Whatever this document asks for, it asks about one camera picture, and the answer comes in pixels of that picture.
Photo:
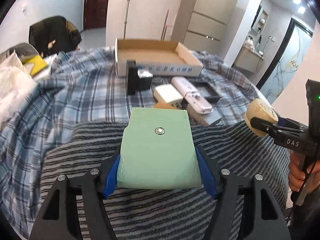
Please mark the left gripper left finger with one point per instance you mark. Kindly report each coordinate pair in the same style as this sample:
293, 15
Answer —
58, 217

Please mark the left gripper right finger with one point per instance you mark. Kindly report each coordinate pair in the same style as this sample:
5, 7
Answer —
260, 217

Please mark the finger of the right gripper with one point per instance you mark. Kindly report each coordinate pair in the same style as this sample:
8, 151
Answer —
289, 125
263, 128

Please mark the white remote-like device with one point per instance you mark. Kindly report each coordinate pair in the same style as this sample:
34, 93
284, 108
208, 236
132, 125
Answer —
192, 95

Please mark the white power adapter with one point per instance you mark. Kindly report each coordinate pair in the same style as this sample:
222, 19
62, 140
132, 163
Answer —
167, 94

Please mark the orange translucent case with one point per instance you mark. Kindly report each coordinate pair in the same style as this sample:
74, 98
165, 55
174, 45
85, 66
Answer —
163, 105

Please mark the green leather pouch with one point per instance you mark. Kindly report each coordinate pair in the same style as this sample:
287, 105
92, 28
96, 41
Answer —
157, 151

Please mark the black box with foil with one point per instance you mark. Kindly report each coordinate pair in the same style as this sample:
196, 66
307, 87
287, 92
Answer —
137, 79

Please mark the grey booklet box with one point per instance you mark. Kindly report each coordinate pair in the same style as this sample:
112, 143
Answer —
204, 120

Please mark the person's right hand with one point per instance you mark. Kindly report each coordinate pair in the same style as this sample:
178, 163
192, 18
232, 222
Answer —
296, 176

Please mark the glass sliding door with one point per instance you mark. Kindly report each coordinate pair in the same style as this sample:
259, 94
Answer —
286, 62

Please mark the black tray lid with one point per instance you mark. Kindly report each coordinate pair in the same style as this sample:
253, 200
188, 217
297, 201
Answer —
207, 91

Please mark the bathroom vanity cabinet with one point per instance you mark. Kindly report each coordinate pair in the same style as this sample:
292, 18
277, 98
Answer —
248, 60

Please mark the striped grey cloth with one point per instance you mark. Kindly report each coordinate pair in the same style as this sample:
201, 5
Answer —
156, 180

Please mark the open cardboard box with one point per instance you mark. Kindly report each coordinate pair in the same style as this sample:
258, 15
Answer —
161, 58

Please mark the beige refrigerator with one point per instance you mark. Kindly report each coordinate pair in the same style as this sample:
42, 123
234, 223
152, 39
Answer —
202, 24

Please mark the blue plaid shirt cloth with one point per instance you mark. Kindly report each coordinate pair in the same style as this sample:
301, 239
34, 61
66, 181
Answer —
68, 123

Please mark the pink broom and dustpan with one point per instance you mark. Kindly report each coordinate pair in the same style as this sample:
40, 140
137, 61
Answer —
165, 26

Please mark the white plastic bag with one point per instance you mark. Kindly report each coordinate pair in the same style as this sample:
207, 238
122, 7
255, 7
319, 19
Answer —
16, 84

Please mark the yellow bag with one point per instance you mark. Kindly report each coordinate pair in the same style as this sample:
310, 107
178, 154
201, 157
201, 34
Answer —
34, 64

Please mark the grey bag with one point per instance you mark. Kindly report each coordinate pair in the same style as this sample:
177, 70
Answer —
24, 51

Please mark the chair with black jacket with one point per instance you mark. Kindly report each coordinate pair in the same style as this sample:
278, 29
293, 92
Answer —
53, 35

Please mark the dark red door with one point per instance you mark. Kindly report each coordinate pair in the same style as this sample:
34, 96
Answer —
95, 13

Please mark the green-handled mop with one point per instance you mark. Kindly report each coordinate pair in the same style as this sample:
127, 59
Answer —
126, 18

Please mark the wall light switch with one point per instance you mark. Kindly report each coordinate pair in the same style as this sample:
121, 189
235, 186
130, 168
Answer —
24, 7

